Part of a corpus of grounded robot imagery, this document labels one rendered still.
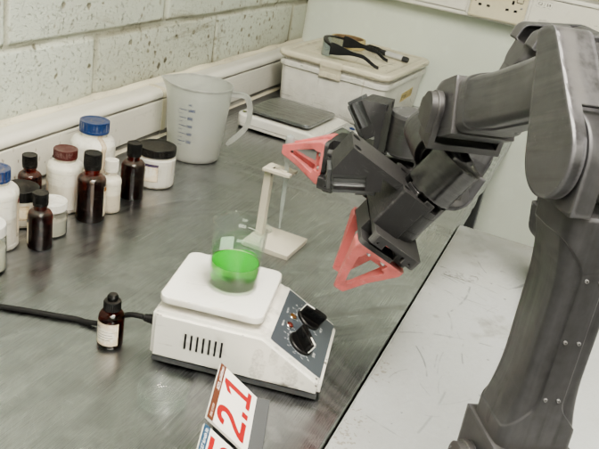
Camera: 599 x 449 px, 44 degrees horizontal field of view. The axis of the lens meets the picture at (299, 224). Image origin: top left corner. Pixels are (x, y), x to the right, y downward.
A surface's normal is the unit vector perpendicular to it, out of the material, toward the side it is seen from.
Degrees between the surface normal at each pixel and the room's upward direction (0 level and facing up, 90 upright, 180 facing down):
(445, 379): 0
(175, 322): 90
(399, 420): 0
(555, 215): 90
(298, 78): 93
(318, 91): 93
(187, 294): 0
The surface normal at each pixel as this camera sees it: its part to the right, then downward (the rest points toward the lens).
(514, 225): -0.39, 0.32
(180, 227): 0.16, -0.90
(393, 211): -0.01, 0.53
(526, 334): -0.97, -0.07
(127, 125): 0.91, 0.30
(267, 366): -0.18, 0.38
